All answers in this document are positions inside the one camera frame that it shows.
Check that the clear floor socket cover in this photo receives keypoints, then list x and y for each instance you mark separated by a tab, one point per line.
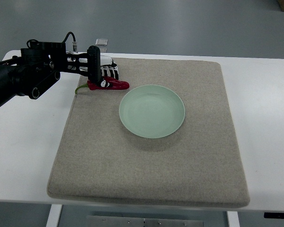
101	42

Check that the white right table leg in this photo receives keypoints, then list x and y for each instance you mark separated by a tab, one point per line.
233	219

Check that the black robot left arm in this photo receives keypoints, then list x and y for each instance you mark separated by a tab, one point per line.
39	67

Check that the beige felt mat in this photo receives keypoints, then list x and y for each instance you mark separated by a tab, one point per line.
167	140

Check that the black table control panel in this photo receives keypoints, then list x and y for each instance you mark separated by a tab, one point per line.
274	215

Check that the white left table leg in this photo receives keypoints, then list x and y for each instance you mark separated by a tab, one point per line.
54	215

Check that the metal table base plate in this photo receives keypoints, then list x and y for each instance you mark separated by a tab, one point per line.
107	221

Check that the white table leg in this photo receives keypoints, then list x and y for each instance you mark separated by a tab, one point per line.
233	219
54	215

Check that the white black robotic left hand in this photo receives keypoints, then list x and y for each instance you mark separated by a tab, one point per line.
109	70

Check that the pale green plate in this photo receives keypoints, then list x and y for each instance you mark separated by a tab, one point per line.
152	111

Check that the red pepper with green stem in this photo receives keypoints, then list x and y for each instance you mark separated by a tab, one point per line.
117	85

